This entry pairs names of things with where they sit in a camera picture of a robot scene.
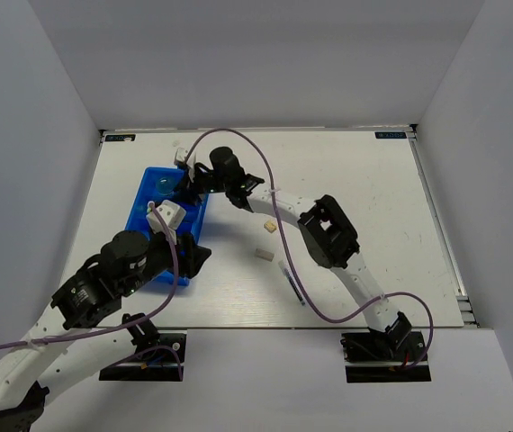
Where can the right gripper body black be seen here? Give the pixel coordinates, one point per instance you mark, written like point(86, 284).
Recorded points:
point(202, 183)

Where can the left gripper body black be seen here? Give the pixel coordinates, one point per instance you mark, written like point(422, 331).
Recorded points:
point(160, 260)

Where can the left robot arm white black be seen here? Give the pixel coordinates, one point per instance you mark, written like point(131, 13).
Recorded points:
point(65, 345)

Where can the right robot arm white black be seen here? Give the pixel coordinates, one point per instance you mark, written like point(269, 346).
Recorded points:
point(328, 234)

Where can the blue transparent tape roll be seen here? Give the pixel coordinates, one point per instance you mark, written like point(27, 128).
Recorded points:
point(165, 185)

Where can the small tan eraser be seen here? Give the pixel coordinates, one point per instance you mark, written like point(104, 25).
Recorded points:
point(270, 226)

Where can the grey white eraser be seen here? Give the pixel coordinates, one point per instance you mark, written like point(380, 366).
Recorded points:
point(264, 254)

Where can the blue ink pen refill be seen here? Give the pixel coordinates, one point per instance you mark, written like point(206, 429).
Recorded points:
point(287, 275)

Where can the left table corner label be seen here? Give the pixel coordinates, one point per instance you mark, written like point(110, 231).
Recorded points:
point(119, 138)

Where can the table corner label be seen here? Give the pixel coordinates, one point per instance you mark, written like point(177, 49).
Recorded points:
point(119, 138)
point(390, 135)

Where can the right table corner label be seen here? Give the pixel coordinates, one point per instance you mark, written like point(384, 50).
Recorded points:
point(390, 135)

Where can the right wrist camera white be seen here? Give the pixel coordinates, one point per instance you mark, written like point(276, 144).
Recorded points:
point(183, 160)

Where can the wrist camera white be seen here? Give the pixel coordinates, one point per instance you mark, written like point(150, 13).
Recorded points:
point(165, 217)
point(183, 160)

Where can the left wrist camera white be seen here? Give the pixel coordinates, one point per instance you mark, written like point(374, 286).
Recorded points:
point(165, 217)

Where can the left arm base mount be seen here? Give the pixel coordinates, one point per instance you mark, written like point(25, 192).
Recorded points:
point(163, 361)

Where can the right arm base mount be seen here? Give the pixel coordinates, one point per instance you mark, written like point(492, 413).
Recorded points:
point(369, 361)

